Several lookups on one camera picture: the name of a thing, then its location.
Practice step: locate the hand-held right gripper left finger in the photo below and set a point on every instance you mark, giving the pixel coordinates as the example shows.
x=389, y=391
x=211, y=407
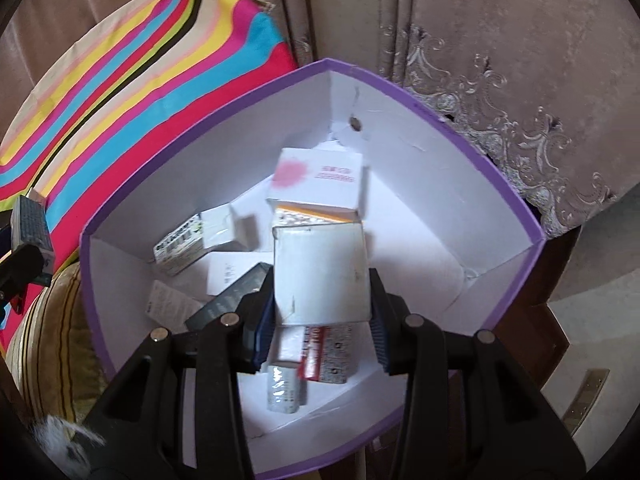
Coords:
x=262, y=320

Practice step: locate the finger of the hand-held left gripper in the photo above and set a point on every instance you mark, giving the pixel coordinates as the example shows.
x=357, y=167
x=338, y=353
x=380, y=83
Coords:
x=22, y=270
x=31, y=222

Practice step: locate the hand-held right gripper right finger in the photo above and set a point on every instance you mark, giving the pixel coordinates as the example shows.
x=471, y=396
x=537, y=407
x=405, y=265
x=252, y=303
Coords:
x=381, y=330

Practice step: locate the black box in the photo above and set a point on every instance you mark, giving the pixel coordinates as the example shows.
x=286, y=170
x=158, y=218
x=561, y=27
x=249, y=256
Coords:
x=225, y=297

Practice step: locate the small white cube box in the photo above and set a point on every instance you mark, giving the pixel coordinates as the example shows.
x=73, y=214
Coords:
x=322, y=275

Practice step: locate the white printed box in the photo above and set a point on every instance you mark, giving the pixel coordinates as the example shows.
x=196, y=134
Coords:
x=200, y=235

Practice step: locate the white box with orange edge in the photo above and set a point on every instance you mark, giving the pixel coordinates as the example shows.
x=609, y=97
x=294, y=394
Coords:
x=315, y=216

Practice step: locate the purple cardboard storage box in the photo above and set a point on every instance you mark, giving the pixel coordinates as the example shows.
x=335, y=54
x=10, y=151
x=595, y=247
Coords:
x=440, y=200

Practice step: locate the red and white box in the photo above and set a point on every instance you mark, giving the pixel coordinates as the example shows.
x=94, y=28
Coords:
x=330, y=355

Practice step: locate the white box with pink spot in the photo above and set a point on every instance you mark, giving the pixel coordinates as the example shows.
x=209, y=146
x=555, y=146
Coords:
x=320, y=180

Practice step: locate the dark wooden furniture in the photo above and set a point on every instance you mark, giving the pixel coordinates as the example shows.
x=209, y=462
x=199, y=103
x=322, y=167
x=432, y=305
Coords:
x=535, y=300

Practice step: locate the rainbow striped cloth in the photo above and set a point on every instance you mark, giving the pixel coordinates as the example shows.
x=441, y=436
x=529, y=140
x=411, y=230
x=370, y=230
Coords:
x=125, y=85

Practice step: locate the grey fur cuff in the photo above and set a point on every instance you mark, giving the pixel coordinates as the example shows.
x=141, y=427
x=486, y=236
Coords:
x=65, y=432

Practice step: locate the brass floor strip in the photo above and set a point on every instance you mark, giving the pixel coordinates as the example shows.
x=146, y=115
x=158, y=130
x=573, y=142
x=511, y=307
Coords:
x=585, y=395

